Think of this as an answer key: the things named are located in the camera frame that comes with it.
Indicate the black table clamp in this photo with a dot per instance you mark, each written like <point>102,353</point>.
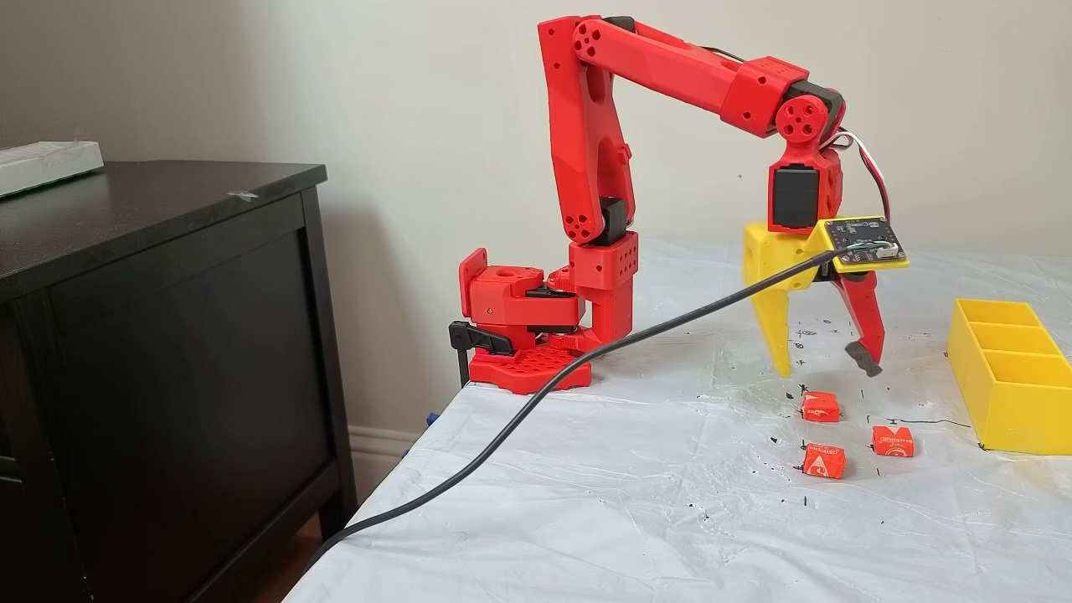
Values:
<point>481,337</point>

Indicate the orange candy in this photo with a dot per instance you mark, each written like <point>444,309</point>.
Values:
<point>820,406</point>
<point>824,461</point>
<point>893,441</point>

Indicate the yellow three-compartment box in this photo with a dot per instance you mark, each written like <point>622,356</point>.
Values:
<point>1022,410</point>

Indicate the camera board on yellow mount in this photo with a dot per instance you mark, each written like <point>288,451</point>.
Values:
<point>863,243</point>

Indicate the white flat slab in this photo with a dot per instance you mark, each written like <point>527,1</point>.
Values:
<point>42,166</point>

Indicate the white table cloth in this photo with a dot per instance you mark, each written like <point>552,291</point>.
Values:
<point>586,502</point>

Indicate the dark wooden cabinet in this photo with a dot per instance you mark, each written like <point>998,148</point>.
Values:
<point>167,377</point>

